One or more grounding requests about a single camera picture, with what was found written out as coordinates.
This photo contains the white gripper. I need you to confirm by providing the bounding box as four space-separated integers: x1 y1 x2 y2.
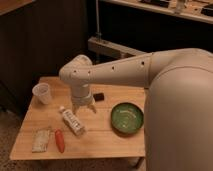
71 85 97 114

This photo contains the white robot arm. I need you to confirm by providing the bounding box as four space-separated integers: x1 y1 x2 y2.
59 48 213 171

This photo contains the black small block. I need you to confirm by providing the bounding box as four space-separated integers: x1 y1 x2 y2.
93 93 104 101

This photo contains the white plastic bottle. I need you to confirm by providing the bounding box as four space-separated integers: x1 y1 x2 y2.
59 106 85 136

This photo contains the wooden table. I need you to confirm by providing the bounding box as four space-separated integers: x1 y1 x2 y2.
10 77 145 160

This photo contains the green bowl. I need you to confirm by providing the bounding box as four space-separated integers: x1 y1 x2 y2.
111 102 144 135

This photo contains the white snack packet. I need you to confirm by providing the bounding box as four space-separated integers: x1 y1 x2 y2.
32 129 50 153

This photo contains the background shelf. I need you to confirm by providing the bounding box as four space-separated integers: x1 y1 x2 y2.
102 0 213 25

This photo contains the grey metal rail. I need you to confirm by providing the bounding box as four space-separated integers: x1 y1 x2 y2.
88 37 143 59

